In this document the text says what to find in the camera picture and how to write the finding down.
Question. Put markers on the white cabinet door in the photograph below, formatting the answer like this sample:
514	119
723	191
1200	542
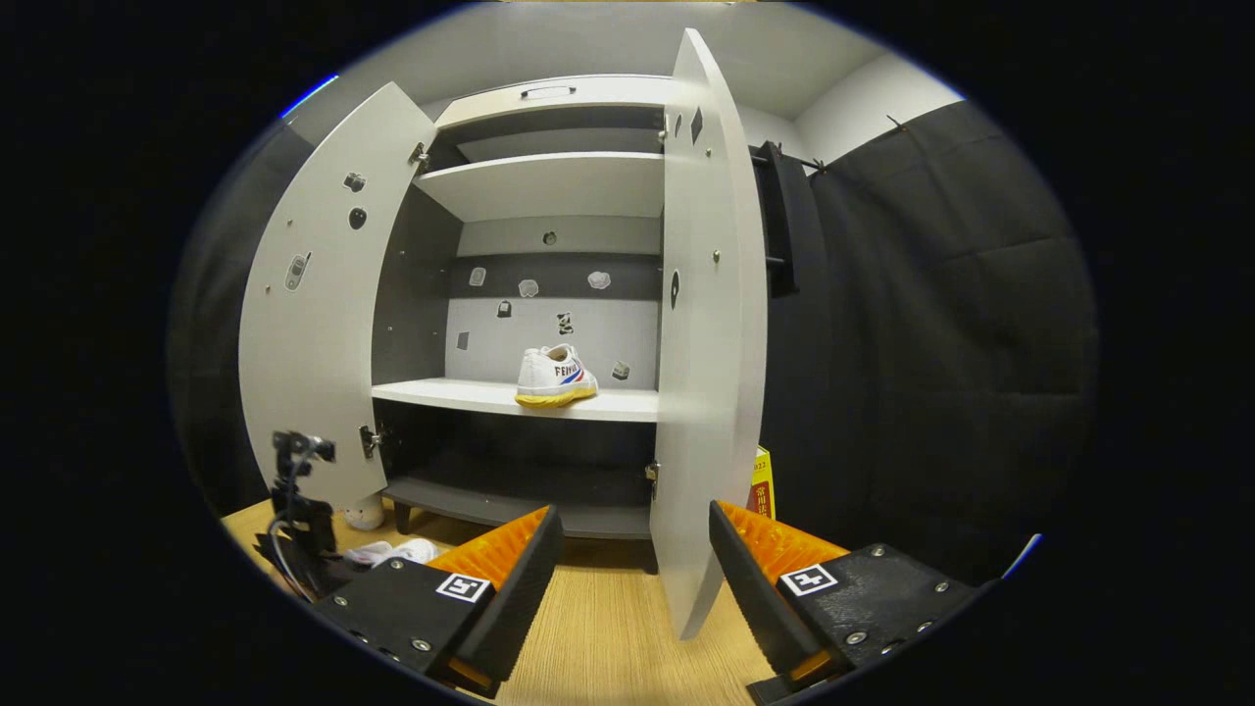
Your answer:
711	392
314	343

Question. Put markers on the white shoe cabinet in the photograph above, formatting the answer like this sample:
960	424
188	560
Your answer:
588	338

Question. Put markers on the small white round object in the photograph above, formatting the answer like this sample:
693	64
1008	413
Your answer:
365	513

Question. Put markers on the white cabinet shelf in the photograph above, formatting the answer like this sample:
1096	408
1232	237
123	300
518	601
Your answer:
471	395
549	186

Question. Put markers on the yellow book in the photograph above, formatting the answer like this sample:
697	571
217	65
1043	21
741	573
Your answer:
762	485

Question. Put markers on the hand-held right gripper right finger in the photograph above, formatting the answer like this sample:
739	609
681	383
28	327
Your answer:
750	603

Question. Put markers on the white shoe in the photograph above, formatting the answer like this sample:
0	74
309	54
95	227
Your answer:
407	549
549	378

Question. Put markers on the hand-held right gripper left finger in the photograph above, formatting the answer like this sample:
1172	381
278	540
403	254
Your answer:
515	598

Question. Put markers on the black backdrop cloth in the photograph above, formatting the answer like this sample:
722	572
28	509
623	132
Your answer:
799	392
931	343

